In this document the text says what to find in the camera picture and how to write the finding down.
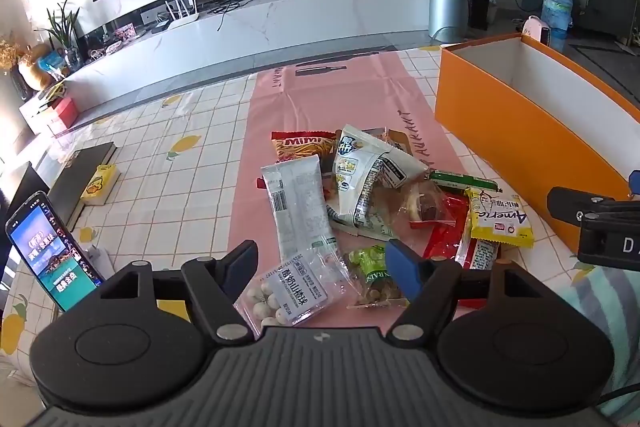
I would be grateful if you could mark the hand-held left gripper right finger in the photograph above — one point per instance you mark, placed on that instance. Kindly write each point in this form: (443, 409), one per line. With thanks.
(402, 272)

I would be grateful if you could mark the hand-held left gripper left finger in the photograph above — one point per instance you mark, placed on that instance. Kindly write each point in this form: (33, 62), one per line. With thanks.
(239, 268)

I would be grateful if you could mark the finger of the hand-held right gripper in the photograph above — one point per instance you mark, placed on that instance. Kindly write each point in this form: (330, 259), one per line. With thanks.
(636, 184)
(565, 204)

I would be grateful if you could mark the green raisin packet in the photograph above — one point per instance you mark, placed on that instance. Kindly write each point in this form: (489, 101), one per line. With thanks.
(372, 269)

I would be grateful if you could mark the clear packet of white balls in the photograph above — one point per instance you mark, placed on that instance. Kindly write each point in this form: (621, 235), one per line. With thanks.
(295, 289)

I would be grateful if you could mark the yellow snack packet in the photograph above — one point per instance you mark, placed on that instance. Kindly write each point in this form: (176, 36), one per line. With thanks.
(500, 219)

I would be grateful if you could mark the clear packet of brown snack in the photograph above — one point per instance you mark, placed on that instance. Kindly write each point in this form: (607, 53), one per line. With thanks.
(425, 207)

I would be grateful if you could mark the white red snack packet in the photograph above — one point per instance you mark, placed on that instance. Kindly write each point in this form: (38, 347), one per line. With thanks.
(480, 254)

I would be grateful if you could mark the long white snack packet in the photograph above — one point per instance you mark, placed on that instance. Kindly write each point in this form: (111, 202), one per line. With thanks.
(300, 207)

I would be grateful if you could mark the green sausage stick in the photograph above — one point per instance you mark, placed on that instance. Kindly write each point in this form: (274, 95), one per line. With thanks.
(460, 181)

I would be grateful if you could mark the orange cardboard box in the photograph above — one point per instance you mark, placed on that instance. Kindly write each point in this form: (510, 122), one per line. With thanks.
(500, 117)

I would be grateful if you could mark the white green snack bag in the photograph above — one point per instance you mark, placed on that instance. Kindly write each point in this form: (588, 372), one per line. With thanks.
(360, 167)

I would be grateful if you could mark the person's right forearm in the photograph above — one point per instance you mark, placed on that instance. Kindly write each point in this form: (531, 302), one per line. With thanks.
(615, 307)

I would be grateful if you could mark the checkered lemon print tablecloth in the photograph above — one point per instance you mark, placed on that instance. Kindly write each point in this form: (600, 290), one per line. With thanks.
(175, 187)

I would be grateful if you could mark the brown paper snack pouch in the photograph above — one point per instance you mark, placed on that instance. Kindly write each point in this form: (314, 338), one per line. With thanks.
(397, 139)

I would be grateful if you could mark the red snack bag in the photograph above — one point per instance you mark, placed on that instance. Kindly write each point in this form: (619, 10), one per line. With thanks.
(300, 144)

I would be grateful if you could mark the yellow tissue box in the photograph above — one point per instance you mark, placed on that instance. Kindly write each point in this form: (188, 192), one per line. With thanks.
(99, 184)

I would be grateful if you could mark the small white pink appliance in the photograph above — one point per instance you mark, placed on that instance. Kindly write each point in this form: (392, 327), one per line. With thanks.
(534, 29)

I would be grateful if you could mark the pink table mat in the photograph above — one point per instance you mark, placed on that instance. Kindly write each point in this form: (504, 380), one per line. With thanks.
(325, 107)

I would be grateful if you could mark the black flat box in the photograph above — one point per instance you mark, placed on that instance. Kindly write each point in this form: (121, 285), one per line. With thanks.
(80, 177)

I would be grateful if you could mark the blue water jug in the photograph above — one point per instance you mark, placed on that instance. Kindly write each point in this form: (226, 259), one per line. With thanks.
(556, 14)

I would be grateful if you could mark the smartphone with lit screen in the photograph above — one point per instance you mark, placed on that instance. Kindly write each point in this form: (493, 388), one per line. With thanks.
(50, 252)

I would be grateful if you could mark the silver trash can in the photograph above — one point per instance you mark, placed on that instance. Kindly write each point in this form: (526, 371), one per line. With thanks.
(447, 7)

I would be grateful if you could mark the white marble media console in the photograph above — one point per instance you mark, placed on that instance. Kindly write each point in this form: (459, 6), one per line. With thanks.
(250, 37)

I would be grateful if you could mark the red gift box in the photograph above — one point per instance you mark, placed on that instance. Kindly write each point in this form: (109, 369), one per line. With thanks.
(65, 114)

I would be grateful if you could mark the white router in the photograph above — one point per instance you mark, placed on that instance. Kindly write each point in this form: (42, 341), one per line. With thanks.
(182, 14)

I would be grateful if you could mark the pink photo card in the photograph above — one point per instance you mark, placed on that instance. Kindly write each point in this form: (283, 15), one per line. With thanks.
(125, 32)

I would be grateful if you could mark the blue packet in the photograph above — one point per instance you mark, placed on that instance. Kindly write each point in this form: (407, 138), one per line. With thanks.
(51, 63)

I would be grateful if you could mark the orange gourd ornament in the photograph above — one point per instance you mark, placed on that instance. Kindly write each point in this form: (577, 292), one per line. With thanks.
(36, 69)

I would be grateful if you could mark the green plant in glass vase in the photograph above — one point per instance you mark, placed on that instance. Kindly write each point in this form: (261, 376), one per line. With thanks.
(65, 32)

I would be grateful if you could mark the dried flowers in vase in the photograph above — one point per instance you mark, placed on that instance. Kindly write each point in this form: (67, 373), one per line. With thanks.
(10, 52)

